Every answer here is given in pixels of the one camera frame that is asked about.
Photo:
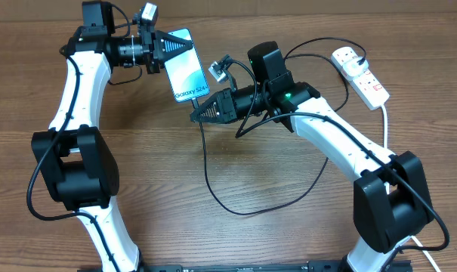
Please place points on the white USB charger plug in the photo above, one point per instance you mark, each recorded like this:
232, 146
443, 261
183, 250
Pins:
355, 67

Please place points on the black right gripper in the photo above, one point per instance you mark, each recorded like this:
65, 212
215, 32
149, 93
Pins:
226, 105

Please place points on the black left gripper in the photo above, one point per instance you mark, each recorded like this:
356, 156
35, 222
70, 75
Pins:
164, 39

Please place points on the Galaxy smartphone blue screen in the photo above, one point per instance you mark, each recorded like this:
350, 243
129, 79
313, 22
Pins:
186, 76

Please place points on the white power strip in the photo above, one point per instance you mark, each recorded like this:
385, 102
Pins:
371, 91

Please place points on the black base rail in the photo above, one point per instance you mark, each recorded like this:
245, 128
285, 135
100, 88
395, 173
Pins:
311, 266

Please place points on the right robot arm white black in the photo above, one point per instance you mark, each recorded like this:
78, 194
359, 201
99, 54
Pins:
391, 196

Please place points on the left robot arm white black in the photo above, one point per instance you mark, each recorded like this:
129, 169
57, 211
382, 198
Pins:
76, 175

